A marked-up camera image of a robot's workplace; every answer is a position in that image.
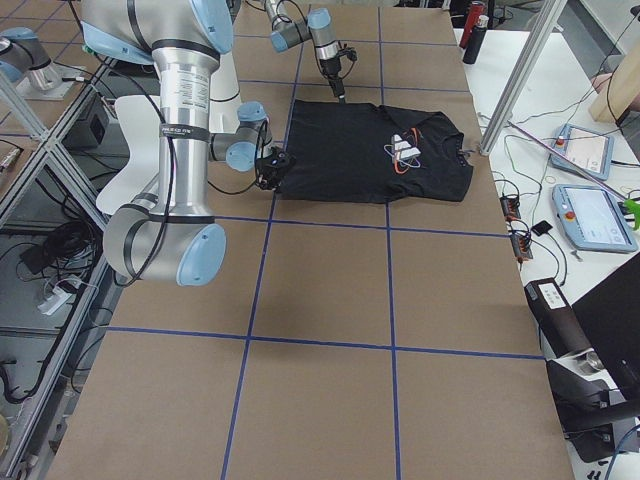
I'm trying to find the black bottle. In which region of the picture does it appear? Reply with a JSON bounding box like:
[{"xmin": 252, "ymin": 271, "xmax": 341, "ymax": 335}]
[{"xmin": 462, "ymin": 15, "xmax": 489, "ymax": 65}]

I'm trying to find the dark red bottle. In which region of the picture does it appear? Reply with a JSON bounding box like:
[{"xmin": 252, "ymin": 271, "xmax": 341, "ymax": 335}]
[{"xmin": 459, "ymin": 1, "xmax": 486, "ymax": 49}]

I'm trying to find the metal reacher grabber stick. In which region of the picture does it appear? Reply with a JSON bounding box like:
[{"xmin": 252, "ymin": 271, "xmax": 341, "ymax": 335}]
[{"xmin": 507, "ymin": 121, "xmax": 627, "ymax": 201}]

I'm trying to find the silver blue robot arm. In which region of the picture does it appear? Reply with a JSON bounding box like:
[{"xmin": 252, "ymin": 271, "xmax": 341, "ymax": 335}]
[
  {"xmin": 258, "ymin": 1, "xmax": 358, "ymax": 104},
  {"xmin": 81, "ymin": 1, "xmax": 295, "ymax": 286}
]

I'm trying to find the black printed t-shirt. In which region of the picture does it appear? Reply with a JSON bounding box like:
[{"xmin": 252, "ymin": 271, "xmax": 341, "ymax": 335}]
[{"xmin": 278, "ymin": 100, "xmax": 473, "ymax": 204}]

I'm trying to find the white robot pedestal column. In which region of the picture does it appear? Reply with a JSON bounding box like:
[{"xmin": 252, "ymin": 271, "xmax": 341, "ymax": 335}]
[{"xmin": 210, "ymin": 52, "xmax": 241, "ymax": 104}]

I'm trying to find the white power strip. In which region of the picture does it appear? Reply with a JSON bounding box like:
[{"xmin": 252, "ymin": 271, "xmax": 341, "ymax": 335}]
[{"xmin": 38, "ymin": 284, "xmax": 77, "ymax": 316}]

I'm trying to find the green plastic object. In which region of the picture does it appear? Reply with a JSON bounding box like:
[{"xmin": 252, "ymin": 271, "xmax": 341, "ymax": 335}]
[{"xmin": 623, "ymin": 198, "xmax": 640, "ymax": 231}]

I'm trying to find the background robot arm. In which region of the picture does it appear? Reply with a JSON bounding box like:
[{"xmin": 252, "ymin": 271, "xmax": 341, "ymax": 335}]
[{"xmin": 1, "ymin": 27, "xmax": 71, "ymax": 101}]

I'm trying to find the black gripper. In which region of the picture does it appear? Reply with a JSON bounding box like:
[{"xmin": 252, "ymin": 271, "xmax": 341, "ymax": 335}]
[
  {"xmin": 254, "ymin": 146, "xmax": 296, "ymax": 190},
  {"xmin": 317, "ymin": 43, "xmax": 358, "ymax": 103}
]

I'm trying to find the wooden beam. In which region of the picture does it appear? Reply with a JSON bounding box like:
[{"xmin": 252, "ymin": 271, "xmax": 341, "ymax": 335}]
[{"xmin": 589, "ymin": 43, "xmax": 639, "ymax": 122}]

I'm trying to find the black box with label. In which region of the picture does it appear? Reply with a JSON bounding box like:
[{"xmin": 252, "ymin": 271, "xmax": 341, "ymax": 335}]
[{"xmin": 524, "ymin": 278, "xmax": 592, "ymax": 357}]

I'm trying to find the blue teach pendant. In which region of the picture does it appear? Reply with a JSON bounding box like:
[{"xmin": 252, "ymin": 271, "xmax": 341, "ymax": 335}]
[
  {"xmin": 551, "ymin": 185, "xmax": 638, "ymax": 253},
  {"xmin": 549, "ymin": 123, "xmax": 614, "ymax": 180}
]

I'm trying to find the black monitor stand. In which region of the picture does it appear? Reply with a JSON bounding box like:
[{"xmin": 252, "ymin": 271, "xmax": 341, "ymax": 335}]
[{"xmin": 546, "ymin": 349, "xmax": 639, "ymax": 463}]

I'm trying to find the aluminium frame post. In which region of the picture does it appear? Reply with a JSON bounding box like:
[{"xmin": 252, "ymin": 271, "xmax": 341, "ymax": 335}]
[{"xmin": 479, "ymin": 0, "xmax": 567, "ymax": 156}]

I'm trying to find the orange circuit board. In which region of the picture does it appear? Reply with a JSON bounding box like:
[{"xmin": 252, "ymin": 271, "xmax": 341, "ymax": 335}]
[
  {"xmin": 500, "ymin": 195, "xmax": 521, "ymax": 221},
  {"xmin": 509, "ymin": 231, "xmax": 533, "ymax": 264}
]

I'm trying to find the near blue teach pendant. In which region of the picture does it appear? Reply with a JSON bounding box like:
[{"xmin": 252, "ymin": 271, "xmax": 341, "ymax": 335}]
[{"xmin": 551, "ymin": 185, "xmax": 638, "ymax": 253}]

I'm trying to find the far blue teach pendant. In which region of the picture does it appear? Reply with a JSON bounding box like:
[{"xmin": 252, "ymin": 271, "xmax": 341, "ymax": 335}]
[{"xmin": 549, "ymin": 123, "xmax": 614, "ymax": 180}]

